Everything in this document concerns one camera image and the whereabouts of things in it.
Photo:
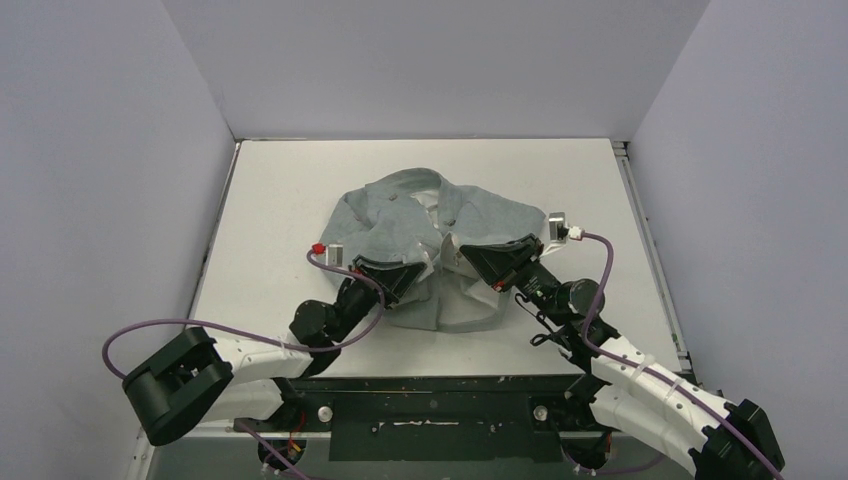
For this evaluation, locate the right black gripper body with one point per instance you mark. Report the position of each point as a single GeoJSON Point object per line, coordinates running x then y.
{"type": "Point", "coordinates": [520, 263]}

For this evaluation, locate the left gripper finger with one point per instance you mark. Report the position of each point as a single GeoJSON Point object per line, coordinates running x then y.
{"type": "Point", "coordinates": [394, 289]}
{"type": "Point", "coordinates": [387, 269]}

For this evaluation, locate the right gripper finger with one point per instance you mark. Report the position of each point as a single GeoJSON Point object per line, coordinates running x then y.
{"type": "Point", "coordinates": [499, 274]}
{"type": "Point", "coordinates": [526, 246]}

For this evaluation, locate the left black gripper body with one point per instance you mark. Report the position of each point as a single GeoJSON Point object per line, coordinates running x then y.
{"type": "Point", "coordinates": [356, 301]}

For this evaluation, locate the grey zip-up jacket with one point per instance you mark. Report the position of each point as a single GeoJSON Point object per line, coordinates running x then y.
{"type": "Point", "coordinates": [416, 215]}

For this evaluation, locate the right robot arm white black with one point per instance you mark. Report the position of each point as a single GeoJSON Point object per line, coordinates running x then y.
{"type": "Point", "coordinates": [622, 387]}

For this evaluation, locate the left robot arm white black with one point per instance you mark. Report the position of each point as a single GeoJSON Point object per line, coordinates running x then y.
{"type": "Point", "coordinates": [197, 378]}

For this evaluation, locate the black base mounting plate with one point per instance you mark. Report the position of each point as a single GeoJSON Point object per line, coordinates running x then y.
{"type": "Point", "coordinates": [420, 419]}

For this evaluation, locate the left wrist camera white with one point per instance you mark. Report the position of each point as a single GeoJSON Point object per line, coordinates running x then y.
{"type": "Point", "coordinates": [331, 255]}

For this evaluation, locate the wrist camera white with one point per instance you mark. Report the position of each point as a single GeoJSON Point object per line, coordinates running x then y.
{"type": "Point", "coordinates": [331, 255]}
{"type": "Point", "coordinates": [561, 232]}

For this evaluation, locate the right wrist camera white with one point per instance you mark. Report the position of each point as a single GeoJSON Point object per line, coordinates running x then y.
{"type": "Point", "coordinates": [561, 232]}

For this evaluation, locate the aluminium rail frame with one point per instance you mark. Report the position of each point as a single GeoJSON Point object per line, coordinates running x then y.
{"type": "Point", "coordinates": [621, 153]}

